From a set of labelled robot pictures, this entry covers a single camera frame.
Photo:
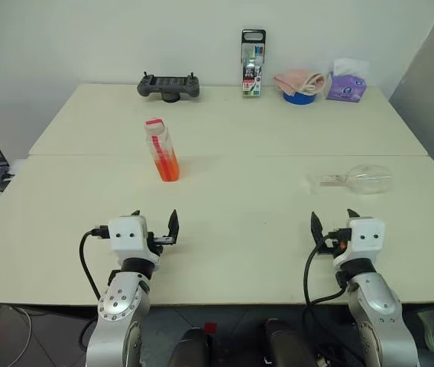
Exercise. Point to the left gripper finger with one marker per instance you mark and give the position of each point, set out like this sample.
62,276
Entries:
136,213
173,227

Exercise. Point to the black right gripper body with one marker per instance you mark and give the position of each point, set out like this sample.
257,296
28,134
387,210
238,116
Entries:
329,248

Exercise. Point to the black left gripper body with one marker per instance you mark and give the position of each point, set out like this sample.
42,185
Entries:
156,241

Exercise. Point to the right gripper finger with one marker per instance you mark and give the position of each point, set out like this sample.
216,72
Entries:
352,215
317,231

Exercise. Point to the clear wine glass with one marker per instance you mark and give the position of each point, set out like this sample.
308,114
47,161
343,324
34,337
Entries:
370,179

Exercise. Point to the orange liquid plastic bottle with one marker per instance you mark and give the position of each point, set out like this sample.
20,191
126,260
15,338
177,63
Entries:
167,168

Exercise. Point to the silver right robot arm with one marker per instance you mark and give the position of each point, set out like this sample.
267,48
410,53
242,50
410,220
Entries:
377,306

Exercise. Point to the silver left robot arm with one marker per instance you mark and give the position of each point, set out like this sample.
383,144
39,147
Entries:
119,302

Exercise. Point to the small red square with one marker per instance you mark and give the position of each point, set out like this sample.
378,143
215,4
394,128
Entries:
210,327

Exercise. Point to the dark rounded shape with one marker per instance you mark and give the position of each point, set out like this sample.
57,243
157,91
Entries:
190,348
285,344

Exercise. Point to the purple tissue box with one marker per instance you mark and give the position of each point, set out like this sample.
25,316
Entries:
345,89

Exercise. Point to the grey handheld remote controller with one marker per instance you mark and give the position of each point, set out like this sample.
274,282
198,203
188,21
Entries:
167,86

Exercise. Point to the pink folded towel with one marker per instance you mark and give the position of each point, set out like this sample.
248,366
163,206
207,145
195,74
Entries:
301,80

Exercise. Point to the marker pen pack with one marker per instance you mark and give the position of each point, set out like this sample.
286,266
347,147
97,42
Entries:
252,72

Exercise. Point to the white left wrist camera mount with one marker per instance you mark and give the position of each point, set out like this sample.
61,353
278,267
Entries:
127,237

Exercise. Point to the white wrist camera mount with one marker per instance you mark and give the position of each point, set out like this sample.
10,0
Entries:
368,239
127,237

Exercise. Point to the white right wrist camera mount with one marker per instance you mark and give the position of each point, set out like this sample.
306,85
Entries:
368,239

